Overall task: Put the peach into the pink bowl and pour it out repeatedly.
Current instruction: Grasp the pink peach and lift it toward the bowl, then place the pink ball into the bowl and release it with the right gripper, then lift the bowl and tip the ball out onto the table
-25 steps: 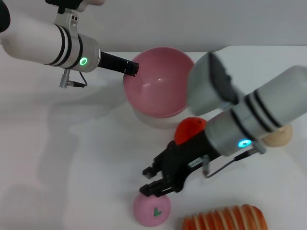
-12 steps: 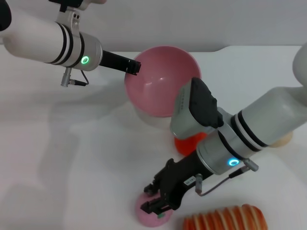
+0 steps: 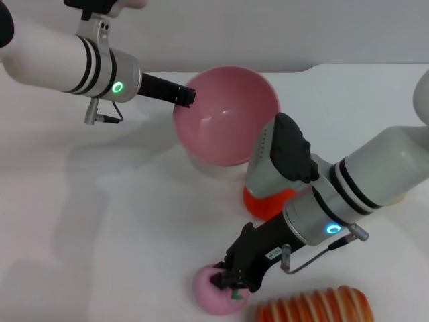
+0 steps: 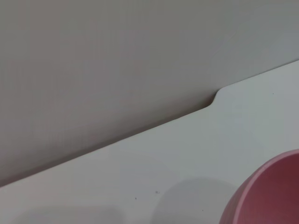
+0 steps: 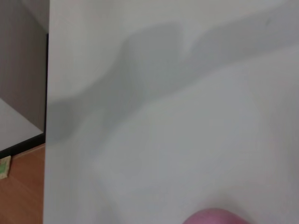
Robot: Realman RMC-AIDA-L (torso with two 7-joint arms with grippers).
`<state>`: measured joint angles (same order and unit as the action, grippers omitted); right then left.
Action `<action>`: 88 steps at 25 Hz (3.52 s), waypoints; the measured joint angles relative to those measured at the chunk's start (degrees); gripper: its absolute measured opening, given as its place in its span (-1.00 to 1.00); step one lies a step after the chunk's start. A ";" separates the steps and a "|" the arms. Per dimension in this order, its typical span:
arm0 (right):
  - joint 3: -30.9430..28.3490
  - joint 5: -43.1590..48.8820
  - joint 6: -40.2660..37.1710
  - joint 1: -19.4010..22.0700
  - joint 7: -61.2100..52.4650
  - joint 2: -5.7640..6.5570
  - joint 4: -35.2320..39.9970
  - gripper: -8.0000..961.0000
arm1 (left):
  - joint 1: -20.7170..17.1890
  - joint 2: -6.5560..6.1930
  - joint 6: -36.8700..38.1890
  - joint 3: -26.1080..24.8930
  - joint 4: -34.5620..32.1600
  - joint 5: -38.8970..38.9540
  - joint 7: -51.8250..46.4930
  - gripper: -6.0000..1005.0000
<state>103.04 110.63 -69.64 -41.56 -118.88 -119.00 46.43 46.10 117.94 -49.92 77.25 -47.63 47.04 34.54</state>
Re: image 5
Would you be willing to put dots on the yellow green square pad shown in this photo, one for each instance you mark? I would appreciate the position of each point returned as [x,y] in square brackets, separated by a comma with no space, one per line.
[4,168]

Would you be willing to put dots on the pink toy peach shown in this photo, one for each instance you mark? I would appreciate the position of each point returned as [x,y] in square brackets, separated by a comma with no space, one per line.
[217,217]

